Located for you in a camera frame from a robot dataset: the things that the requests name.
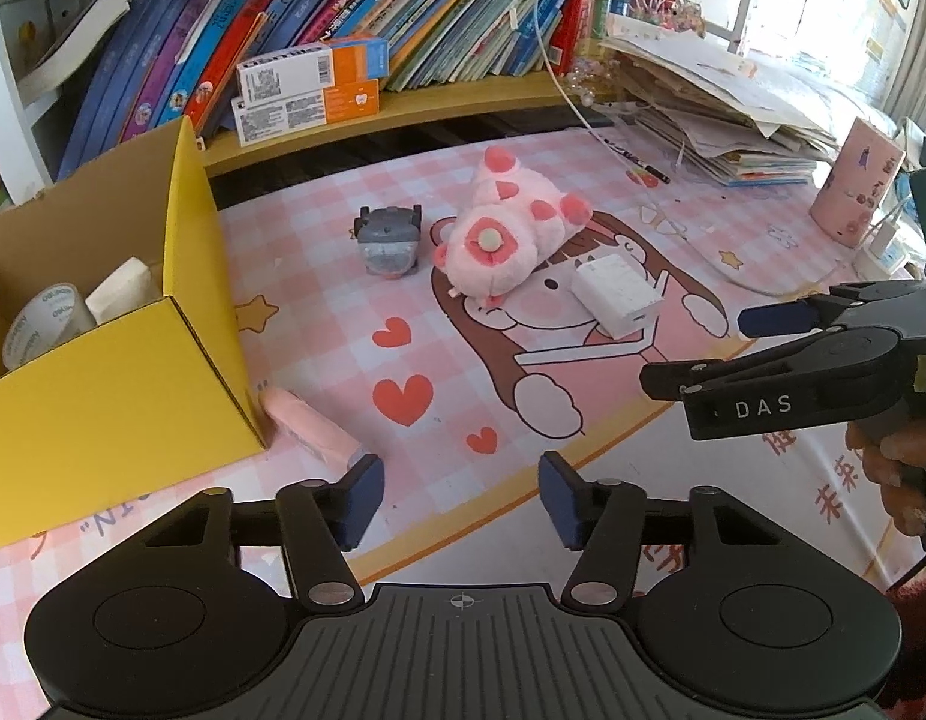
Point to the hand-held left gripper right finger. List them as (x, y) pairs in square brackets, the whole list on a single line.
[(557, 499)]

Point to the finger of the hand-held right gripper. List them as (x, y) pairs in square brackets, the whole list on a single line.
[(770, 319), (845, 360)]

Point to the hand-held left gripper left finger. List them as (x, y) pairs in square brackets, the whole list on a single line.
[(362, 496)]

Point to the white charger adapter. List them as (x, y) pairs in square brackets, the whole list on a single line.
[(613, 292)]

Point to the small grey toy robot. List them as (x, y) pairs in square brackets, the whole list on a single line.
[(388, 240)]

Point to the yellow cardboard box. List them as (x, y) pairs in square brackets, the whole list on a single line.
[(111, 405)]

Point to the pink plush toy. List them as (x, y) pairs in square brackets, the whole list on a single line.
[(500, 236)]

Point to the person's right hand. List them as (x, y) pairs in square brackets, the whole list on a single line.
[(894, 457)]

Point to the pink printed desk mat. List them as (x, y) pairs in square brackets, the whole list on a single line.
[(448, 420)]

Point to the white power strip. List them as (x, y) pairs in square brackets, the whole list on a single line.
[(883, 247)]

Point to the pink printed cup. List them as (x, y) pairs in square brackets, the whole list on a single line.
[(856, 184)]

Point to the black pen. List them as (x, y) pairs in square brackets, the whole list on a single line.
[(643, 165)]

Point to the stack of papers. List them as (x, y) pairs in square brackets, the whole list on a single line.
[(725, 112)]

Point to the white tissue pack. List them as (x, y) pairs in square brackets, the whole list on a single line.
[(126, 289)]

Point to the pink bead ornaments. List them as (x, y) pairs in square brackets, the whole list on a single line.
[(665, 11)]

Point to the clear tape roll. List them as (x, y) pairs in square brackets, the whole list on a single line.
[(39, 322)]

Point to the orange and white carton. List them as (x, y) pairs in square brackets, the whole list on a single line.
[(313, 67), (305, 111)]

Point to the bookshelf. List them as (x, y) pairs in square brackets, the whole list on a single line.
[(433, 101)]

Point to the row of colourful books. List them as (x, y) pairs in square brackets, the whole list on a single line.
[(298, 7)]

